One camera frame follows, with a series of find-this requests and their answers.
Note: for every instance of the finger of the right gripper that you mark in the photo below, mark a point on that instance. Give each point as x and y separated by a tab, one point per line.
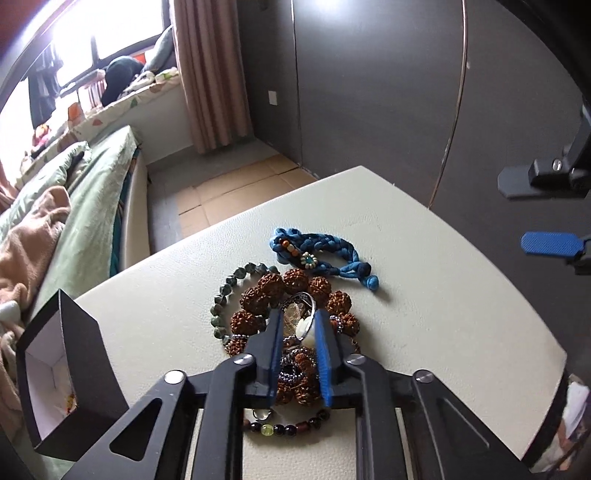
573	250
544	179

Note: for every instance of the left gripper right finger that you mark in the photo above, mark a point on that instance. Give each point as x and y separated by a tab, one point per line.
339	386

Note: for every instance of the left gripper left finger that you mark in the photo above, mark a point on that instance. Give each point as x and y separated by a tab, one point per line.
265	348

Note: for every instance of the brown rudraksha bead mala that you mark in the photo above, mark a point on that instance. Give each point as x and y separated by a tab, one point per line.
243	307

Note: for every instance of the black jewelry box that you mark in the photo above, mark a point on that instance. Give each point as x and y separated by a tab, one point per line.
61	350

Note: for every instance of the flattened cardboard sheets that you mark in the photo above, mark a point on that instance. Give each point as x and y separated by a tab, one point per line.
229	194

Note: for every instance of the pink fleece blanket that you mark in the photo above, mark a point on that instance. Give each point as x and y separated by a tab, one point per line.
26	253

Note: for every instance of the light green duvet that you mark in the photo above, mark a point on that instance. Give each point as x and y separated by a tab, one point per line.
62	170

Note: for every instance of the patterned window seat pad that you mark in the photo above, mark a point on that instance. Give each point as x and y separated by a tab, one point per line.
146	90

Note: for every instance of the orange item on sill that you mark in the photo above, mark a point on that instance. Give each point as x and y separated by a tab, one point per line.
75	113

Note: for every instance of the colourful plush toy on sill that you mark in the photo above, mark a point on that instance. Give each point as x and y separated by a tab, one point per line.
41	135

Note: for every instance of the black bag on sill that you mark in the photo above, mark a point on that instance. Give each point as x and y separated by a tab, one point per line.
119	74

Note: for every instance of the grey cushion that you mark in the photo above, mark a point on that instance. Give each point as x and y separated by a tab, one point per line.
163	50

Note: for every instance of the pink right curtain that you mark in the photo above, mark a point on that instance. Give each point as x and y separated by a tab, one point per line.
209	61

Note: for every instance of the dark hanging clothes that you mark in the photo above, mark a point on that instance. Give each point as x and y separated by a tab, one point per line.
43	86

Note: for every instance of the white wall socket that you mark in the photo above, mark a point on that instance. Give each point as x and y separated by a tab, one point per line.
273	100

